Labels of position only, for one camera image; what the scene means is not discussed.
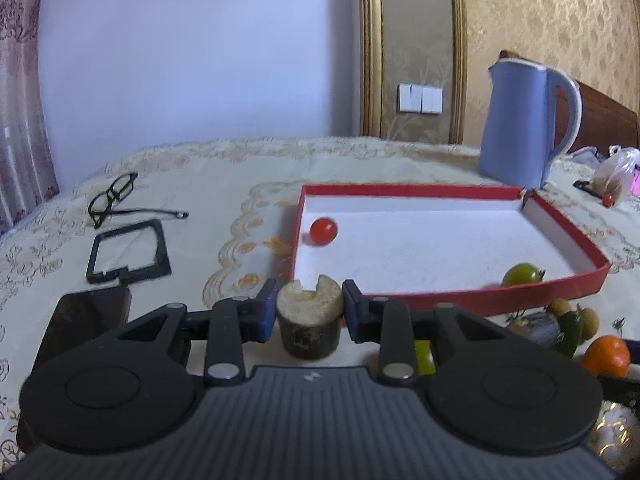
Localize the white wall switch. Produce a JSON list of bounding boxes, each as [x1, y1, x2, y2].
[[397, 84, 423, 113], [421, 86, 444, 115]]

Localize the orange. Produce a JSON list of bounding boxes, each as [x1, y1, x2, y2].
[[580, 335, 632, 378]]

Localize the black rectangular frame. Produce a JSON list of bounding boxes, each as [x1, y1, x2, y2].
[[86, 218, 172, 285]]

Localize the black phone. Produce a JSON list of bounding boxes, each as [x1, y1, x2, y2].
[[32, 285, 133, 376]]

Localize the gold wall moulding frame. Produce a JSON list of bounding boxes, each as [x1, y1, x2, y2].
[[359, 0, 468, 145]]

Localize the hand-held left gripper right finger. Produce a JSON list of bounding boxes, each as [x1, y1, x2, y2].
[[341, 280, 506, 386]]

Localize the blue electric kettle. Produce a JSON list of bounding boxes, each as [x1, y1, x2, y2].
[[477, 57, 583, 191]]

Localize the red tray with white inside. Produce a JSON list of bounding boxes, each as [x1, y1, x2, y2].
[[287, 184, 612, 317]]

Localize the brown wooden headboard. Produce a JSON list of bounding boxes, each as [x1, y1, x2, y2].
[[500, 50, 640, 153]]

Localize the black-framed glasses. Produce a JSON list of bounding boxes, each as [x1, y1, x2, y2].
[[87, 171, 190, 229]]

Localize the green tomato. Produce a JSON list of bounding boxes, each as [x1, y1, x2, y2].
[[414, 340, 437, 376], [501, 262, 547, 288]]

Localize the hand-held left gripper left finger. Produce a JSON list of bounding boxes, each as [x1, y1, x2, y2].
[[117, 278, 281, 387]]

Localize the clear plastic bag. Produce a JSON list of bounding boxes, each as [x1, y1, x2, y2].
[[592, 146, 640, 206]]

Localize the green avocado-shaped fruit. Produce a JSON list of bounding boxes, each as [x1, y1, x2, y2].
[[554, 310, 585, 359]]

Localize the pink patterned curtain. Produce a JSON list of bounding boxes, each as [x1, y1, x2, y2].
[[0, 0, 61, 233]]

